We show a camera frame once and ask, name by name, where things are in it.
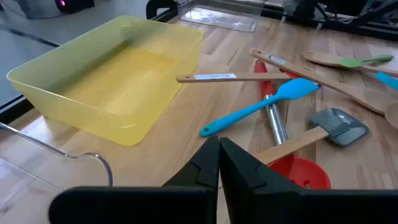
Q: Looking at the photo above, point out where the black table clamp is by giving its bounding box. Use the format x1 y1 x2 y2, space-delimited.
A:
146 0 178 20

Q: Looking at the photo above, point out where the short blue silicone spatula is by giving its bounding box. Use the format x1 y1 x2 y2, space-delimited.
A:
198 77 321 138

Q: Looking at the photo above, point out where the large wooden spoon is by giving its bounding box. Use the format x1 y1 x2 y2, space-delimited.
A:
249 47 398 130

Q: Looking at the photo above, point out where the yellow translucent plastic bin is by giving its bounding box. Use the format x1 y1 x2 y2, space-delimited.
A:
6 15 205 147

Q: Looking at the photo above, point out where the wooden fork spoon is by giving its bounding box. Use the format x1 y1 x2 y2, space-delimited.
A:
300 49 398 77

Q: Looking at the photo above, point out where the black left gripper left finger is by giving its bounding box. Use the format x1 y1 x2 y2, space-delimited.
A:
49 136 221 224

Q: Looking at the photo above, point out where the red slotted spoon steel handle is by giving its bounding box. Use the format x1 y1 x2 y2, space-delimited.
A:
254 60 332 190

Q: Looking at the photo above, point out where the grey spatula wooden handle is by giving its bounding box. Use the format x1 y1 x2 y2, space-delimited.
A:
254 108 371 166

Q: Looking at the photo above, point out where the green silicone spatula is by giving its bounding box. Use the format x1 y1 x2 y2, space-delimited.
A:
336 54 395 68

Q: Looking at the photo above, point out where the black device with pink light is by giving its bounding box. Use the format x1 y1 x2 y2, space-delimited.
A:
55 0 96 14

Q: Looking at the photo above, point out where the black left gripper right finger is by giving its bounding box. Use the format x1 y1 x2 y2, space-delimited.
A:
220 138 398 224

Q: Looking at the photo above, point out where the clear plastic bin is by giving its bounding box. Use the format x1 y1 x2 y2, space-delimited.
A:
0 121 114 215
177 0 265 34

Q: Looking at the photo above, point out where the long blue silicone spatula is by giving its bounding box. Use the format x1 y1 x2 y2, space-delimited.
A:
375 71 398 91

